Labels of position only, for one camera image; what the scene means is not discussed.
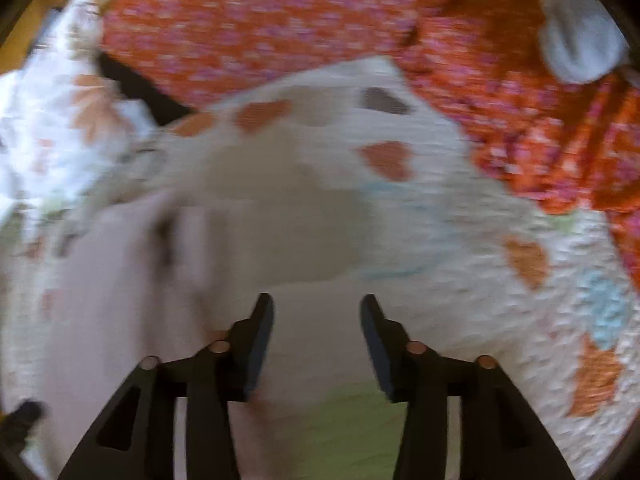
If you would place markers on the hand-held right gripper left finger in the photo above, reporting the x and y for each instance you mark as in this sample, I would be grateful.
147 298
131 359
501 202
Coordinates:
261 345

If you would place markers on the orange floral cloth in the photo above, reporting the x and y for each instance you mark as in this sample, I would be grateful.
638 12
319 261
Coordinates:
260 30

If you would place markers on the pale pink small garment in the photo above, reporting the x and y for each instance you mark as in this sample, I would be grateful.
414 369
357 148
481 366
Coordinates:
115 290

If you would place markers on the white floral print cloth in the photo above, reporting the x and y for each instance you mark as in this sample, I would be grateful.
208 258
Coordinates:
55 125

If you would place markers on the white patchwork quilt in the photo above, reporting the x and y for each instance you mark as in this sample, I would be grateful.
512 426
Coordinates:
475 270

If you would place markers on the plain white cloth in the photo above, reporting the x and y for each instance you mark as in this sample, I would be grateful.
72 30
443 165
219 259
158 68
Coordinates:
575 35

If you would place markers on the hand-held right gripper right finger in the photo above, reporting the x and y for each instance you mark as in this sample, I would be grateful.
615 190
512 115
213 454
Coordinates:
375 350

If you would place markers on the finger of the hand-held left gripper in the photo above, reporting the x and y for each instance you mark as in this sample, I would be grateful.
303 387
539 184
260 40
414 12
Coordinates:
22 422

